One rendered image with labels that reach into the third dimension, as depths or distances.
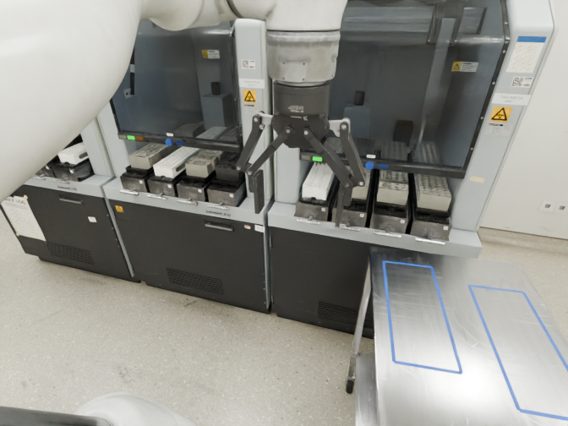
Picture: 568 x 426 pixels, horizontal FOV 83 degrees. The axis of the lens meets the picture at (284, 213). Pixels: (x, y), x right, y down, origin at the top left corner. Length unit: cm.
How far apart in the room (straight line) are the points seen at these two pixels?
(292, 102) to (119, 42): 27
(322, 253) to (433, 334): 68
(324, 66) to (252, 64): 88
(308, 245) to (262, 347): 64
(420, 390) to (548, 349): 34
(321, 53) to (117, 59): 27
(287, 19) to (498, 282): 93
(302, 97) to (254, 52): 87
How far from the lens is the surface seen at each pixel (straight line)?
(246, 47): 129
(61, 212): 218
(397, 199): 135
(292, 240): 143
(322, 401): 167
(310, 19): 41
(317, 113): 44
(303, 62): 41
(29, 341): 226
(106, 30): 19
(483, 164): 133
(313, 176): 141
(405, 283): 100
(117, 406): 60
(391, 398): 78
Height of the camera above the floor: 149
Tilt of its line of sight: 33 degrees down
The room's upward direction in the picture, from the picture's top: straight up
